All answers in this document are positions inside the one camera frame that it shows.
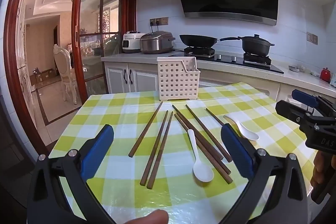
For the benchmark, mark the white plastic spoon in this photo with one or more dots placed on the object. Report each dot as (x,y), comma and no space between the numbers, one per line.
(203,172)
(250,134)

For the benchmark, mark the wall power outlet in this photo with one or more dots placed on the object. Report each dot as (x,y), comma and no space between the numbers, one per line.
(159,21)
(311,38)

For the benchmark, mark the brown wooden chopstick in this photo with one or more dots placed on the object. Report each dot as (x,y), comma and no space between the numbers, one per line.
(155,146)
(160,149)
(195,129)
(207,145)
(210,155)
(215,117)
(145,129)
(207,130)

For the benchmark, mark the person's right hand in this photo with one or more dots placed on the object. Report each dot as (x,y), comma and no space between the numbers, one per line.
(319,169)

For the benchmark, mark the red jar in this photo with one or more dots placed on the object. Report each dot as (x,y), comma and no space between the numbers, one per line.
(326,75)

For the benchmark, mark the black frying pan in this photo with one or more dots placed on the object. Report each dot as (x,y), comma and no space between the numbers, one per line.
(197,40)

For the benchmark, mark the white ornate chair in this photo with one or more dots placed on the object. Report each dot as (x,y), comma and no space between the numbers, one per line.
(64,69)

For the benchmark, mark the white plastic utensil basket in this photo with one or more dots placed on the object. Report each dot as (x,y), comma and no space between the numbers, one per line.
(178,79)

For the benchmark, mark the white kitchen counter cabinet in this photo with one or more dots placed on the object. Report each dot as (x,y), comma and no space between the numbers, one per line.
(118,77)

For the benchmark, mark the white display cabinet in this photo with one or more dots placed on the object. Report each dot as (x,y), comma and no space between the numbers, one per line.
(25,77)

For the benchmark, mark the red wooden door frame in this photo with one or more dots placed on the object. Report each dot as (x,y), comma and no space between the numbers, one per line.
(15,56)

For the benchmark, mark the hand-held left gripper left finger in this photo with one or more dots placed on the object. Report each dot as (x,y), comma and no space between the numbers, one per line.
(97,150)

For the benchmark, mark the black gas stove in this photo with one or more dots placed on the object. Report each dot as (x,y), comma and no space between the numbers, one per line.
(228,58)

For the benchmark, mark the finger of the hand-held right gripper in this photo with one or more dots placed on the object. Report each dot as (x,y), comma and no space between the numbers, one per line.
(288,108)
(304,98)

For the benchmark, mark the cardboard box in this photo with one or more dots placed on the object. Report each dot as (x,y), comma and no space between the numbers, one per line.
(47,76)

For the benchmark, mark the silver rice cooker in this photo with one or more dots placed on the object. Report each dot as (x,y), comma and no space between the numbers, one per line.
(155,43)

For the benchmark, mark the small metal dish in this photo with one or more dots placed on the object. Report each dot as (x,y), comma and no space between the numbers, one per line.
(294,69)

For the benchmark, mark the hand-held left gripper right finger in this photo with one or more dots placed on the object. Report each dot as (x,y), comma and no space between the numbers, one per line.
(236,150)

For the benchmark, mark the person's left hand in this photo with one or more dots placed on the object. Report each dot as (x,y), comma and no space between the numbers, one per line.
(149,217)

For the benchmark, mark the white pressure cooker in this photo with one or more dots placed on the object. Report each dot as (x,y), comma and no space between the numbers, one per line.
(130,43)

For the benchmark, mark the wooden sliding glass door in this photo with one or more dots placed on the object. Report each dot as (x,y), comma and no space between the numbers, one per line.
(76,29)

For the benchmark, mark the black lidded pot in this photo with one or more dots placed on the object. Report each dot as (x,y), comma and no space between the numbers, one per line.
(256,47)

